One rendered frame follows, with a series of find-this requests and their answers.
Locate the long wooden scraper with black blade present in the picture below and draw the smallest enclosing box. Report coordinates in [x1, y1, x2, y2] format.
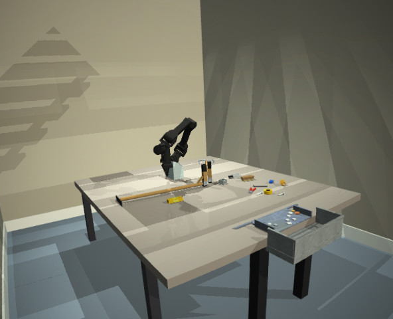
[116, 164, 207, 206]

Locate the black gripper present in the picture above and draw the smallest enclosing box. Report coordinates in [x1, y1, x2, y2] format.
[160, 152, 173, 176]

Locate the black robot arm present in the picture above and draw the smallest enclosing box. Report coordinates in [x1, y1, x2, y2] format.
[153, 117, 197, 163]

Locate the brown rectangular block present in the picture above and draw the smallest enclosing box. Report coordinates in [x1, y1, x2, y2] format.
[241, 175, 254, 181]

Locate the long wooden-handled rake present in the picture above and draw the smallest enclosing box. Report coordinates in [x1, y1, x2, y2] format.
[198, 159, 214, 183]

